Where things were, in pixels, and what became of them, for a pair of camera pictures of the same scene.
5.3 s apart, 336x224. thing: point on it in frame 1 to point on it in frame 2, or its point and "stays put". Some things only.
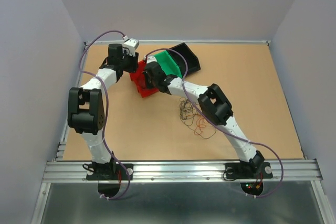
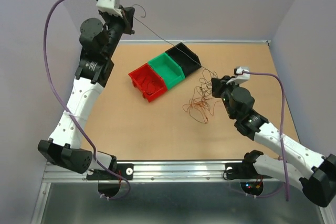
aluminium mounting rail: [180, 171] stays put
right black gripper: [148, 85] to [218, 84]
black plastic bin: [193, 64] stays put
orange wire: [201, 124] to [202, 102]
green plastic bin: [169, 66] stays put
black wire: [190, 115] to [208, 78]
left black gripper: [134, 64] to [127, 13]
